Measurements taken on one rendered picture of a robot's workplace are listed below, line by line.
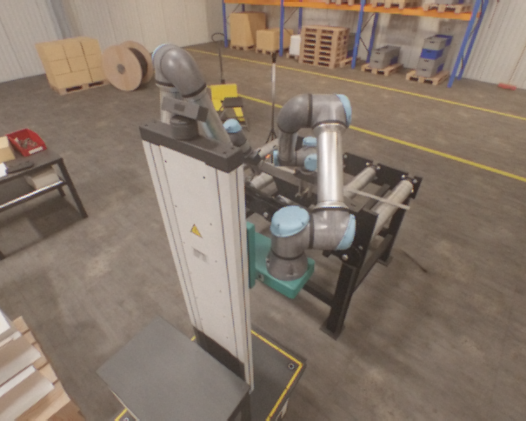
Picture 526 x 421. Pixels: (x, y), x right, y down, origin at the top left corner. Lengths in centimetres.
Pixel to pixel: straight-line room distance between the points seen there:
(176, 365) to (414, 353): 174
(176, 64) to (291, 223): 63
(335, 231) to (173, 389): 90
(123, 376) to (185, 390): 27
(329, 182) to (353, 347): 168
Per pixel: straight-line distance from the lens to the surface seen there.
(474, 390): 265
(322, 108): 107
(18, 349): 240
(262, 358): 198
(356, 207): 163
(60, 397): 224
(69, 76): 880
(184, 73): 108
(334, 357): 239
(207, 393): 137
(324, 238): 94
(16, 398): 228
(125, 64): 808
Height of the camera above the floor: 212
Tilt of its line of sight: 38 degrees down
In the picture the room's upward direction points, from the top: straight up
